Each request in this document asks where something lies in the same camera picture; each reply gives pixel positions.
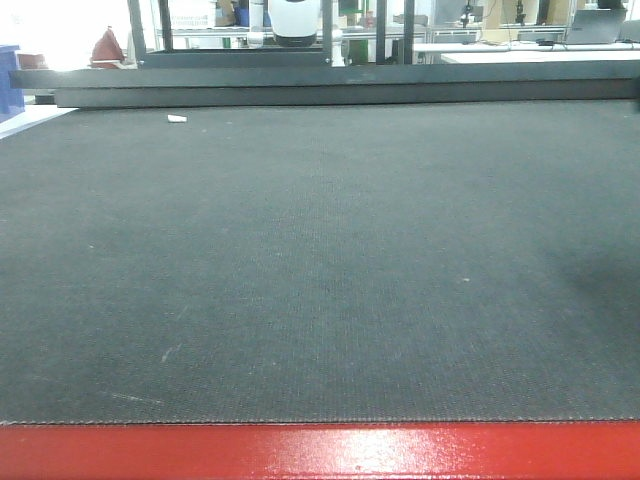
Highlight dark red bag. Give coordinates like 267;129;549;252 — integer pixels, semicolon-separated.
90;26;125;69

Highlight red table edge strip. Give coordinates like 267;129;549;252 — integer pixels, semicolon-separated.
1;421;639;479

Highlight white paper scrap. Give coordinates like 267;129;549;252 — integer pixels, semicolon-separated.
167;114;187;123

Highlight blue plastic bin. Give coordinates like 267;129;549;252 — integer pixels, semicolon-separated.
0;45;25;122

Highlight white background table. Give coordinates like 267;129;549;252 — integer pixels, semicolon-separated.
413;42;639;64

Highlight black metal frame rail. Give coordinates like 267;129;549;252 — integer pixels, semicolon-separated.
10;60;639;109

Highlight grey laptop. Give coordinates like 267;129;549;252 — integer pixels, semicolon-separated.
564;9;626;45

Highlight dark grey table mat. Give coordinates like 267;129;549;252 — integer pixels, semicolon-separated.
1;101;639;424

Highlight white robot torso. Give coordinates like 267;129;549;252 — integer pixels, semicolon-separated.
268;0;321;48

